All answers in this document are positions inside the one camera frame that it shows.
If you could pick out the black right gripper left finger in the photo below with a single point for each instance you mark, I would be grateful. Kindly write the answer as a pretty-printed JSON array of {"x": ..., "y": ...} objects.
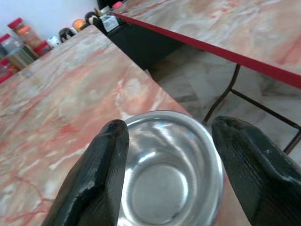
[{"x": 94, "y": 179}]

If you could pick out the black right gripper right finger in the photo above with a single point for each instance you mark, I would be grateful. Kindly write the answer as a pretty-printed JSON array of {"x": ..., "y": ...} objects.
[{"x": 258, "y": 179}]

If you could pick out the stainless steel bowl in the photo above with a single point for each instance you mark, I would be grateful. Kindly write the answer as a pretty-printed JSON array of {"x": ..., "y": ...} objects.
[{"x": 164, "y": 183}]

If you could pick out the marble pattern folding table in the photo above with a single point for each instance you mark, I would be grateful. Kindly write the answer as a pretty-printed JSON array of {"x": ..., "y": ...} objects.
[
  {"x": 70, "y": 99},
  {"x": 235, "y": 30}
]

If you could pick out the small red jar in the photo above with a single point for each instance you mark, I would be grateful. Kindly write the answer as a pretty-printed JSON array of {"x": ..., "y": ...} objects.
[{"x": 42, "y": 49}]

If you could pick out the tall jar with red contents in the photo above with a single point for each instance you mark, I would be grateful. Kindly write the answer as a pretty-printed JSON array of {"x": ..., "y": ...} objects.
[{"x": 4, "y": 70}]

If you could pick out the steel cylindrical canister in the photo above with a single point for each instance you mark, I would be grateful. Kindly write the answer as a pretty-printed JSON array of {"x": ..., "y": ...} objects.
[{"x": 21, "y": 57}]

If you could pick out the white dog figurine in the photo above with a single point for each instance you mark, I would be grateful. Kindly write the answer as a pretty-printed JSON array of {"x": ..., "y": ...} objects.
[{"x": 53, "y": 42}]

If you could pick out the black round head figurine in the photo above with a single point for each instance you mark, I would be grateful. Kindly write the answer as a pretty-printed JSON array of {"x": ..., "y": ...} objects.
[{"x": 66, "y": 34}]

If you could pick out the yellow round figurine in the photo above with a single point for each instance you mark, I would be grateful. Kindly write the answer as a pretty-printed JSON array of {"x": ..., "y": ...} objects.
[{"x": 78, "y": 25}]

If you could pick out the orange lid plastic jar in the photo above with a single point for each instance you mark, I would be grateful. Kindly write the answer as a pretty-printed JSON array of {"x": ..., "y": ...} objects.
[{"x": 29, "y": 37}]

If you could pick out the white small box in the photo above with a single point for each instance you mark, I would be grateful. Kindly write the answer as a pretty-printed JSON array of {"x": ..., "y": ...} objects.
[{"x": 110, "y": 23}]

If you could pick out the clear jar with red lid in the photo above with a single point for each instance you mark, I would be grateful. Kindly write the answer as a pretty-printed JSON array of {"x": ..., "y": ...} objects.
[{"x": 9, "y": 44}]

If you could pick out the black haired pale figurine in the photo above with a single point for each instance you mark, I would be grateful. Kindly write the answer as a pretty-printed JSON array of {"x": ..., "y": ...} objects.
[{"x": 91, "y": 17}]

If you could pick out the red lid jar orange contents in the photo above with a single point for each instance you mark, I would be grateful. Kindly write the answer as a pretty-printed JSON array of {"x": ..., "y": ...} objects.
[{"x": 15, "y": 24}]

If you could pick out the small red box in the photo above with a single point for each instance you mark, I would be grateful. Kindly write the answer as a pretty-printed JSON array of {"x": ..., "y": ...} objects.
[{"x": 117, "y": 4}]

